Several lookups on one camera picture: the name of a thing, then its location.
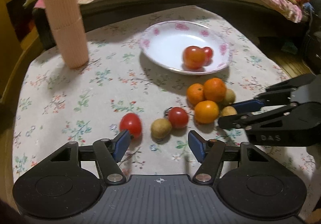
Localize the brown longan fruit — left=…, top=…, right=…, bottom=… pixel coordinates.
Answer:
left=220, top=106, right=238, bottom=117
left=151, top=118, right=172, bottom=139
left=222, top=89, right=236, bottom=106

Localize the red cherry tomato with stem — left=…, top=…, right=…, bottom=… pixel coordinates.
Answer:
left=168, top=107, right=189, bottom=129

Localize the smooth orange mandarin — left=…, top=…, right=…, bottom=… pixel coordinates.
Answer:
left=194, top=100, right=219, bottom=124

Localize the small red cherry tomato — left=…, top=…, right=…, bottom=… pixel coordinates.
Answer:
left=203, top=47, right=214, bottom=66

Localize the large red tomato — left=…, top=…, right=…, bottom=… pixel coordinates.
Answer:
left=183, top=46, right=206, bottom=70

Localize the floral tablecloth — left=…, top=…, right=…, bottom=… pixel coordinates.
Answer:
left=12, top=5, right=317, bottom=219

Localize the white floral plate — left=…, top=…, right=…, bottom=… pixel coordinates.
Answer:
left=139, top=20, right=232, bottom=76

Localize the wooden bedside cabinet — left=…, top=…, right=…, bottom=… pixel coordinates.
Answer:
left=0, top=0, right=55, bottom=104

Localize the pink ribbed bottle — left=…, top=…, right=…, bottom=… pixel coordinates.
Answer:
left=43, top=0, right=89, bottom=69

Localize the dark bed frame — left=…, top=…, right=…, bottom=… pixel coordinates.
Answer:
left=34, top=0, right=321, bottom=50

